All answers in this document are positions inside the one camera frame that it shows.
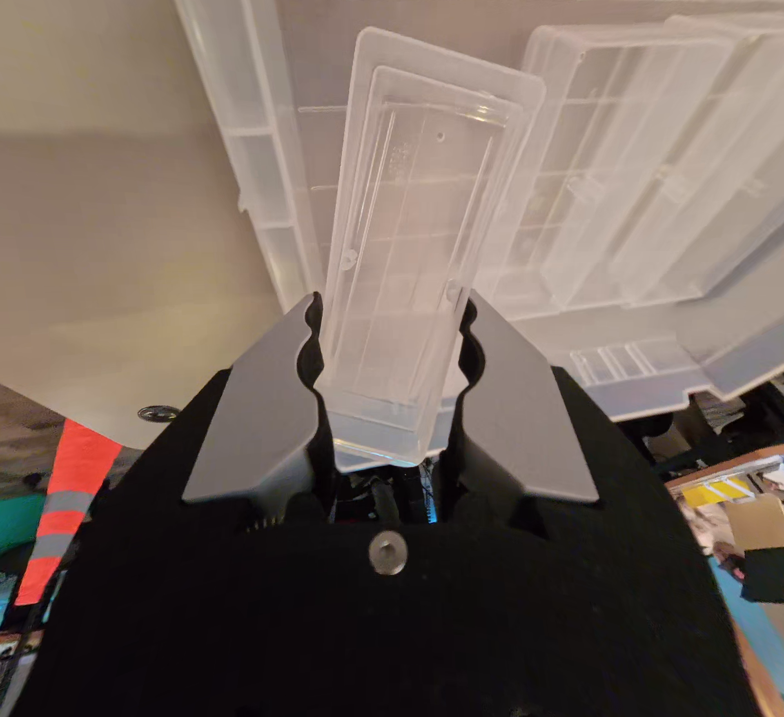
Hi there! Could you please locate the brown cardboard piece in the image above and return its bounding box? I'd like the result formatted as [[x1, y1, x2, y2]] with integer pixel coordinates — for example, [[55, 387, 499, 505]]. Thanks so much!
[[732, 493, 784, 553]]

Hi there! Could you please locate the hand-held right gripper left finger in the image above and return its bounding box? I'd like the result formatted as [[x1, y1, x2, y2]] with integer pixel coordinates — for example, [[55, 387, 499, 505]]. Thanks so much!
[[183, 292, 338, 510]]

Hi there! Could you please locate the teal cushion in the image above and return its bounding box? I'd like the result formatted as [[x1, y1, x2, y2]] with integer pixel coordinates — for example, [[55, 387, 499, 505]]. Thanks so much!
[[0, 493, 47, 555]]

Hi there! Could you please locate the large translucent storage bin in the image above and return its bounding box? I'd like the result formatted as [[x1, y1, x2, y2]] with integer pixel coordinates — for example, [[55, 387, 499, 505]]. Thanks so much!
[[147, 0, 784, 424]]

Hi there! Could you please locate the small transparent plastic drawer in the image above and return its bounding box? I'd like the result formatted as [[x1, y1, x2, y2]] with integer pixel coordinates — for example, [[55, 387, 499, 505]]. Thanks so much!
[[314, 27, 547, 473]]

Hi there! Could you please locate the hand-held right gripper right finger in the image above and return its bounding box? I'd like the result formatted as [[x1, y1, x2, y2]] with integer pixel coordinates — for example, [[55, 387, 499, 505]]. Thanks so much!
[[441, 289, 599, 504]]

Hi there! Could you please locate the yellow packet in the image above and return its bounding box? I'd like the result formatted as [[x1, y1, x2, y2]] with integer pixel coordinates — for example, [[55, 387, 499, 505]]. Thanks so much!
[[681, 475, 753, 508]]

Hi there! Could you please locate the large transparent plastic drawer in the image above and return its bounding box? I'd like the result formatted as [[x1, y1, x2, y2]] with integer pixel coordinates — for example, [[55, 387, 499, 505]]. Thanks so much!
[[612, 13, 784, 304], [523, 24, 754, 309]]

